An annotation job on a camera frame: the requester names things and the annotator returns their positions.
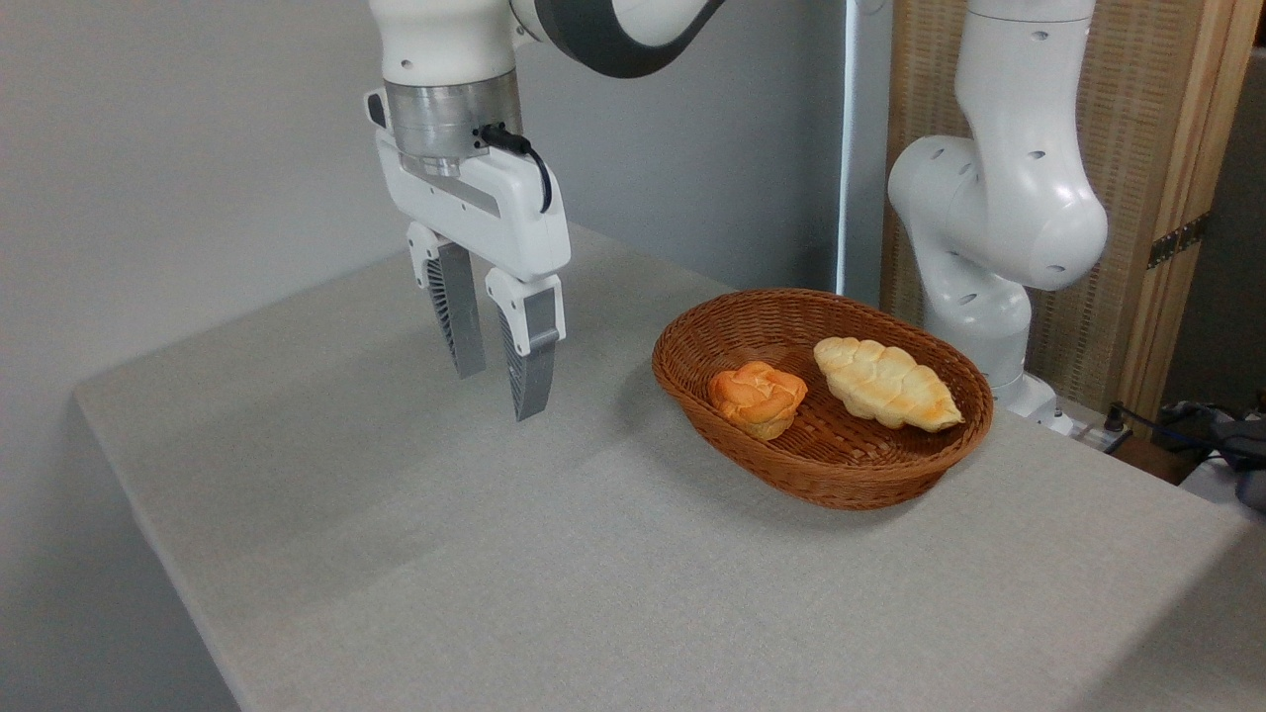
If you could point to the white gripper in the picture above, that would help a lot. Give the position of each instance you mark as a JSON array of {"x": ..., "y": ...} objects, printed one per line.
[{"x": 485, "y": 213}]

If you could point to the braided bread loaf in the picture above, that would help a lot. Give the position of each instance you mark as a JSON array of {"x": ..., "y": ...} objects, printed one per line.
[{"x": 885, "y": 381}]

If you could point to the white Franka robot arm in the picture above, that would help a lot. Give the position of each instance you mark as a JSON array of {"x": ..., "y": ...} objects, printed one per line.
[{"x": 999, "y": 198}]

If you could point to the round orange bread roll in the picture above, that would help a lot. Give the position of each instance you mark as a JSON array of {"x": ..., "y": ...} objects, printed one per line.
[{"x": 757, "y": 396}]

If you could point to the brown wicker basket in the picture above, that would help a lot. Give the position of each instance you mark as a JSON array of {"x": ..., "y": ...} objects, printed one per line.
[{"x": 841, "y": 475}]

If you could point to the grey tablecloth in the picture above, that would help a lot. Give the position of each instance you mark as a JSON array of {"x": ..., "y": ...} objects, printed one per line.
[{"x": 297, "y": 494}]

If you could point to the wooden woven folding screen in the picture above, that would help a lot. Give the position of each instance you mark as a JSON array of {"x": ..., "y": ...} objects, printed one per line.
[{"x": 1137, "y": 119}]

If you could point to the dark metal hinge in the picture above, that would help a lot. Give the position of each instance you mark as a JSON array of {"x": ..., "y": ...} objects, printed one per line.
[{"x": 1177, "y": 240}]

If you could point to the dark grey bag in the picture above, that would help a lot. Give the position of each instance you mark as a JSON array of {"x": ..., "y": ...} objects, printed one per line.
[{"x": 1241, "y": 445}]

